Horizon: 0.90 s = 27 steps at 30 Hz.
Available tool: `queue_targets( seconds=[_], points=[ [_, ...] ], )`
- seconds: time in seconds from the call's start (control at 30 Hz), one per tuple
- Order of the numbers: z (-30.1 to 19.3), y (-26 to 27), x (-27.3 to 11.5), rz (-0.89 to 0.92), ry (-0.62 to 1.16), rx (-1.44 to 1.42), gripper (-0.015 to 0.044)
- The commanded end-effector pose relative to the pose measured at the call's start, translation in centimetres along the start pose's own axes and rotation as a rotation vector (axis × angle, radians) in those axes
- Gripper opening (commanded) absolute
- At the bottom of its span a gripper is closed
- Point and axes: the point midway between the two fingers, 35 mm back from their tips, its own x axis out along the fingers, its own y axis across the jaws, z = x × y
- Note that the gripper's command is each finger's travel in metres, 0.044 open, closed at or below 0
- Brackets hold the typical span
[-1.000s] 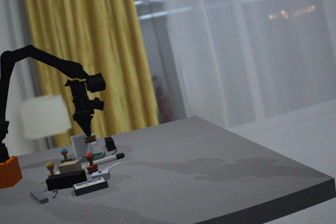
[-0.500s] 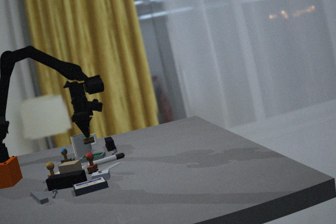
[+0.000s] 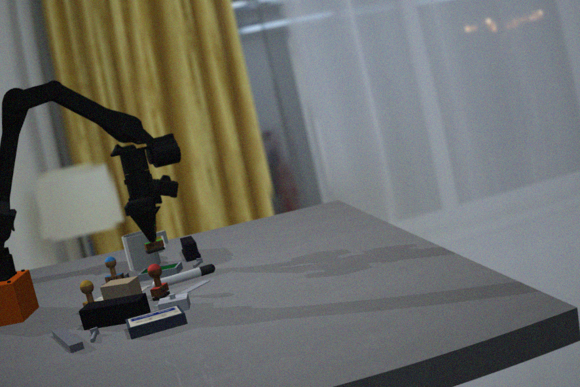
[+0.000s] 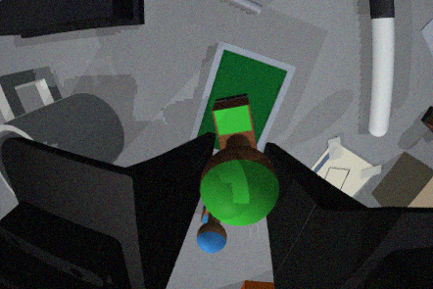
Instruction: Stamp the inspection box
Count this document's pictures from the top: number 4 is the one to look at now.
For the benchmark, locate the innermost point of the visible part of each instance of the grey mug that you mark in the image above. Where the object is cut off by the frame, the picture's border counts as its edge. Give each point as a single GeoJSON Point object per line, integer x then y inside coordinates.
{"type": "Point", "coordinates": [82, 124]}

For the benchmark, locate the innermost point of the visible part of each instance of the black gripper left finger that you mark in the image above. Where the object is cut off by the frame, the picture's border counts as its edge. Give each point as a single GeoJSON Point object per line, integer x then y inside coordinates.
{"type": "Point", "coordinates": [148, 207]}

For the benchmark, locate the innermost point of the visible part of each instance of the cream paper card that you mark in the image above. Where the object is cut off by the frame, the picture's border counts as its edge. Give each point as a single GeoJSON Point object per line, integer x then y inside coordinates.
{"type": "Point", "coordinates": [343, 169]}

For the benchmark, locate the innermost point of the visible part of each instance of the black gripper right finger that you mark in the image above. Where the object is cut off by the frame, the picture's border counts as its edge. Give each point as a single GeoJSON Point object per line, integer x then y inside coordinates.
{"type": "Point", "coordinates": [321, 238]}

